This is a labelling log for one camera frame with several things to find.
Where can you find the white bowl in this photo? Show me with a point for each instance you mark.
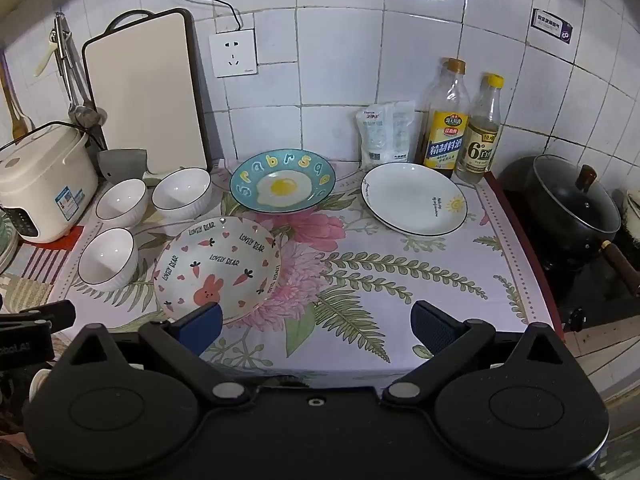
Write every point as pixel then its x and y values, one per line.
pixel 181 190
pixel 121 200
pixel 107 257

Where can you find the blue fried-egg plate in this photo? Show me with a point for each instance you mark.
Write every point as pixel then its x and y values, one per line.
pixel 282 182

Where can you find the wooden spatula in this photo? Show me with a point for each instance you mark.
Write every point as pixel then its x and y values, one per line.
pixel 14 112

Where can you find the white rice cooker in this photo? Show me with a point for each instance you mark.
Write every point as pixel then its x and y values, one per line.
pixel 45 180

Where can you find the white wall socket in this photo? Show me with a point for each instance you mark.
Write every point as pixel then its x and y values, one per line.
pixel 232 52

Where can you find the white cutting board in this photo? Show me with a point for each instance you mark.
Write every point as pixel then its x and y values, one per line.
pixel 145 100

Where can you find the brown cooking wine bottle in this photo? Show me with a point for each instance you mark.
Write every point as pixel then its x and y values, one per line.
pixel 445 130

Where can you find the wall sticker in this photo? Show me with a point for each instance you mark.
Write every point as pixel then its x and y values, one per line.
pixel 550 25

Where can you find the white sun-print plate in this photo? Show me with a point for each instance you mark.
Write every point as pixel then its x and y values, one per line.
pixel 410 195

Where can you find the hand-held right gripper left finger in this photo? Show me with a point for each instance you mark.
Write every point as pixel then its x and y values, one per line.
pixel 201 325

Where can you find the white kitchen vessel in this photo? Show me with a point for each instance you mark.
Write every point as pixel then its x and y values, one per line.
pixel 631 212

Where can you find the floral tablecloth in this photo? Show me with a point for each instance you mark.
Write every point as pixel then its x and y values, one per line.
pixel 380 285

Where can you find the black stove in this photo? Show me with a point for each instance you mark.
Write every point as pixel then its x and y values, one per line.
pixel 585 285

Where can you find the metal ladle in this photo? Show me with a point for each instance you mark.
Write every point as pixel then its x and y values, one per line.
pixel 84 116

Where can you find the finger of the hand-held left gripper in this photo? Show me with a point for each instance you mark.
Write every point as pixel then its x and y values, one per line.
pixel 55 312

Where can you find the clear vinegar bottle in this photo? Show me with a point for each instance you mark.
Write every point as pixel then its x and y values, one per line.
pixel 480 145

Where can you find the pink rabbit plate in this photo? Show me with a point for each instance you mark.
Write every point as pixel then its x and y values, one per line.
pixel 220 265

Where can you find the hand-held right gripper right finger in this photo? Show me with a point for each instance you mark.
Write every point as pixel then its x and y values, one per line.
pixel 431 330

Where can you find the black lidded pot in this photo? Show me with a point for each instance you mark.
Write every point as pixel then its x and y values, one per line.
pixel 570 205

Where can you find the red striped cloth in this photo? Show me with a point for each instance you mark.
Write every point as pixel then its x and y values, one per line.
pixel 35 265

